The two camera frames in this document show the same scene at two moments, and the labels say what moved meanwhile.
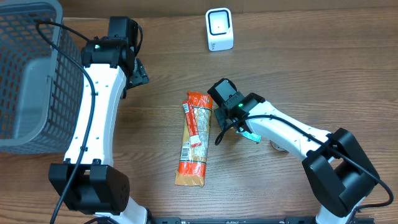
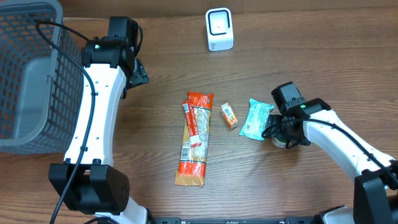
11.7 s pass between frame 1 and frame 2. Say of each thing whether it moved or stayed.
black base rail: stayed
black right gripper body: moved
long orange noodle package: stayed
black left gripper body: stayed
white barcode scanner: stayed
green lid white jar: moved
